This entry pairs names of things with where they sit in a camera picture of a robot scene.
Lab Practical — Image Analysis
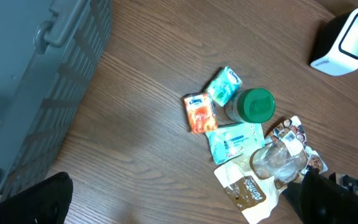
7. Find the beige snack pouch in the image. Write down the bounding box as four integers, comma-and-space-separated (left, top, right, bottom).
214, 116, 328, 223

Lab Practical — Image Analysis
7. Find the orange tissue packet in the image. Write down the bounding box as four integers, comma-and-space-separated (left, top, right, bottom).
184, 92, 218, 134

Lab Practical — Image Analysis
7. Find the teal tissue packet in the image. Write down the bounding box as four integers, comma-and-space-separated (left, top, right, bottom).
204, 66, 242, 107

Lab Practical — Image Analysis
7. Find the white barcode scanner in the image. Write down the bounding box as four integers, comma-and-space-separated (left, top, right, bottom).
310, 8, 358, 77

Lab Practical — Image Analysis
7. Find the grey plastic mesh basket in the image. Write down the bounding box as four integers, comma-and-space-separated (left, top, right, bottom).
0, 0, 112, 202

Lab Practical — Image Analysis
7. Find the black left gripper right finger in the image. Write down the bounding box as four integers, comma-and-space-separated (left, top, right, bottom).
283, 170, 358, 224

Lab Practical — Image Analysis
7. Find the teal wet wipes pack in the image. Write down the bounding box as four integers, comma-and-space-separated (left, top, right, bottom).
206, 123, 265, 165

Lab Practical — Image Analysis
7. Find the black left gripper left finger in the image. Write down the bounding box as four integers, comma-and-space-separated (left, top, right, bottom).
0, 172, 73, 224

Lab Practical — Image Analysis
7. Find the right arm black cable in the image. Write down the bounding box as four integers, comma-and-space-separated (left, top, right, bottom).
328, 172, 358, 205

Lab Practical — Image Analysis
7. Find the green lid plastic jar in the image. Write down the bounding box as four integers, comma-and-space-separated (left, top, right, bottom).
224, 88, 276, 123

